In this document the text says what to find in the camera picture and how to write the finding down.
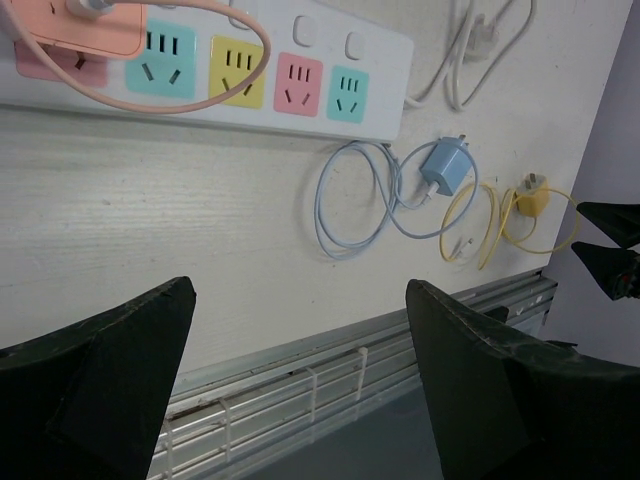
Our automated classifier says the pink charging cable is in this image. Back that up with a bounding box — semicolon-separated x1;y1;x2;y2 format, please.
0;0;273;115

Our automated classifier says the orange pink charger plug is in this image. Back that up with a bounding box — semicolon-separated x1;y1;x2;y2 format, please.
11;0;147;59

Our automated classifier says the white power strip cord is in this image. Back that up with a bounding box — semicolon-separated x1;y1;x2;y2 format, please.
403;0;536;112

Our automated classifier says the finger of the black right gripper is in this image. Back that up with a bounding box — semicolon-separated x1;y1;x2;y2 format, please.
571;242;639;300
577;202;640;248

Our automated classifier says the yellow charger plug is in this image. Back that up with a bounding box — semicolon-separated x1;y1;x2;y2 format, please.
515;173;550;218

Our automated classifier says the yellow charging cable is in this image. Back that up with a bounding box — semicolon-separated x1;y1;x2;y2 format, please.
439;182;582;271

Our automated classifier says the light blue charging cable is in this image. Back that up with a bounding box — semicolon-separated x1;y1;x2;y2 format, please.
314;139;480;260

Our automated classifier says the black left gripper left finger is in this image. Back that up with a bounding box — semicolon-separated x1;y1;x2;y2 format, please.
1;276;195;479

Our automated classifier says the white multicolour power strip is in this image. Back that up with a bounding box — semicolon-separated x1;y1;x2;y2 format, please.
0;0;415;142

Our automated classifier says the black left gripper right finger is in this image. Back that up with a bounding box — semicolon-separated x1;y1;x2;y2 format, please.
406;280;639;479

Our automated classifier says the blue charger plug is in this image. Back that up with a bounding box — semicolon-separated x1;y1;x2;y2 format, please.
419;135;472;198

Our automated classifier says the aluminium table frame rail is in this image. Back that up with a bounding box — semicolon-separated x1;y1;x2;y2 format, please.
147;267;559;480

